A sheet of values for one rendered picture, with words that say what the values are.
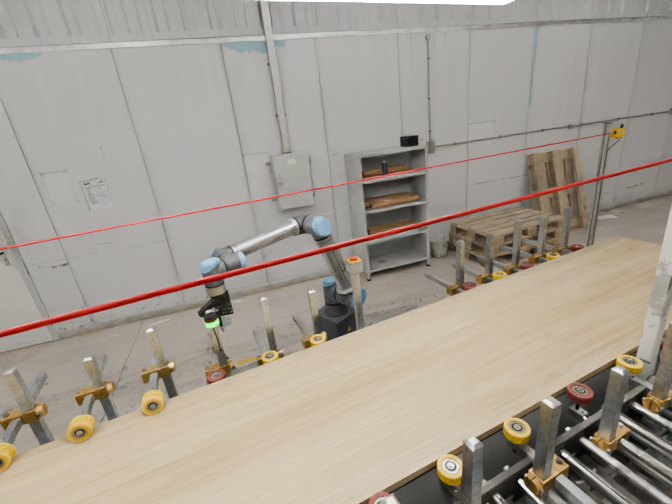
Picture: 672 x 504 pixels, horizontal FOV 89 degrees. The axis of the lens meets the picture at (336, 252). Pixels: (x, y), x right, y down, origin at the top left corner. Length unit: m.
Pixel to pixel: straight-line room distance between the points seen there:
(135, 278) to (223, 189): 1.42
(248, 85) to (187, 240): 1.84
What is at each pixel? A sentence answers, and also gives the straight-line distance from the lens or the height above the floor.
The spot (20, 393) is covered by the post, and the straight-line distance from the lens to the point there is 1.92.
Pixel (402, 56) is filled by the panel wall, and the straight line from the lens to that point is 4.78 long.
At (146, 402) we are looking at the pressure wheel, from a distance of 1.66.
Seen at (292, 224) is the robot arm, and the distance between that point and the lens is 2.08.
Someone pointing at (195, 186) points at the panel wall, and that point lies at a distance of 4.20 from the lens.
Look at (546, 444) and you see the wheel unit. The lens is 1.26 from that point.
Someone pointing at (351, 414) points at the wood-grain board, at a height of 0.90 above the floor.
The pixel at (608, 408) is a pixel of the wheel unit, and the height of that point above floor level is 0.95.
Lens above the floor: 1.91
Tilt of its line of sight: 20 degrees down
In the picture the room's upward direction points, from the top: 7 degrees counter-clockwise
